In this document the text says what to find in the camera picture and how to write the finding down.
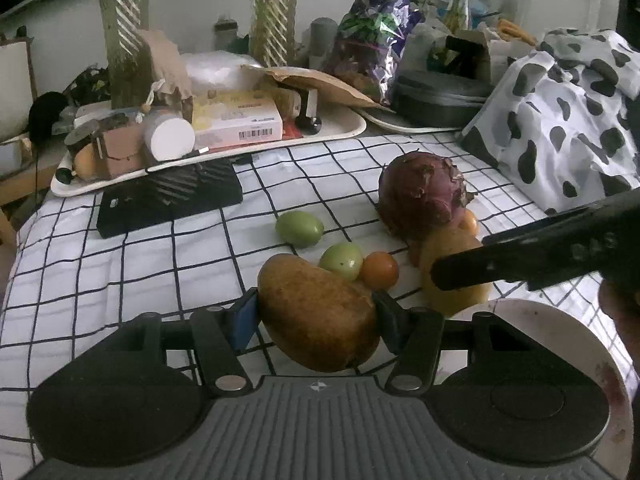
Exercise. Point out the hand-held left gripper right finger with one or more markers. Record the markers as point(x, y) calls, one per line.
point(387, 322)

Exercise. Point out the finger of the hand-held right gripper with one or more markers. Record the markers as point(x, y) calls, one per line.
point(465, 267)

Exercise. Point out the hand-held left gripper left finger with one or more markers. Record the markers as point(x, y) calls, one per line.
point(245, 321)

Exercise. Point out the yellow potato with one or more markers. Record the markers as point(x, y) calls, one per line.
point(450, 245)

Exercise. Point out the small orange tomato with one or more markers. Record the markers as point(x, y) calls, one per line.
point(471, 223)

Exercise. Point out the brown potato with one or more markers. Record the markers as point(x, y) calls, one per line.
point(315, 310)

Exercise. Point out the green tomato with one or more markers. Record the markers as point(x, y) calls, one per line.
point(299, 227)
point(341, 259)

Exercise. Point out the white plate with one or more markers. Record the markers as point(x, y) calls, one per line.
point(565, 332)

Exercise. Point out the person's right hand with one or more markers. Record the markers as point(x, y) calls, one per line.
point(622, 305)

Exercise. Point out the red cabbage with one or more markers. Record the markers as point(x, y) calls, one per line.
point(420, 195)

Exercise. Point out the white checkered tablecloth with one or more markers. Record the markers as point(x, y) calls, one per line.
point(150, 270)

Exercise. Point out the cow-print cloth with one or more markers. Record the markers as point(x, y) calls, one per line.
point(565, 125)

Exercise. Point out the white oval tray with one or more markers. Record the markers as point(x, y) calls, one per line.
point(380, 122)

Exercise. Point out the black zip case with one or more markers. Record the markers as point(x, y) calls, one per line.
point(440, 97)

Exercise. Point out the white cylinder container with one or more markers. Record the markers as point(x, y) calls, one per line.
point(170, 140)

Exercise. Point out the yellow cardboard box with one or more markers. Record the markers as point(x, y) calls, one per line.
point(235, 117)

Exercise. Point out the black round knob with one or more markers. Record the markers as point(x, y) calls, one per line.
point(311, 123)

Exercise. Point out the small brown cardboard box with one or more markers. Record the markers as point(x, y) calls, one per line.
point(122, 152)

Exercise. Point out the black square plant pot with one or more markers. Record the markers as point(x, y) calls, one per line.
point(467, 57)

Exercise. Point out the yellow bundle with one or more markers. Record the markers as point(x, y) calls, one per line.
point(515, 31)

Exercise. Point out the brown paper envelope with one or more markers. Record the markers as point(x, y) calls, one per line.
point(330, 87)

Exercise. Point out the orange fruit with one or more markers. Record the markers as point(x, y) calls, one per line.
point(85, 162)

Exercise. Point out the foil-wrapped potted plant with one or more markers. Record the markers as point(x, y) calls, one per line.
point(375, 40)

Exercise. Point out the white plastic bag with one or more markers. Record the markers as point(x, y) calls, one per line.
point(215, 72)

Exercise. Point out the brown paper bag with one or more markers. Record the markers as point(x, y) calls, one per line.
point(162, 67)

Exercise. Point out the grey bottle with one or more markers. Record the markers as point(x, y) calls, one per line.
point(323, 40)

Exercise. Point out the black round object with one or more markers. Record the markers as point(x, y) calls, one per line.
point(46, 115)

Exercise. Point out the dark jar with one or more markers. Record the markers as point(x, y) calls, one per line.
point(226, 35)

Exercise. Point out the spiral-wrapped plant trunk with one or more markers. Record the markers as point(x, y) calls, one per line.
point(122, 35)
point(272, 20)

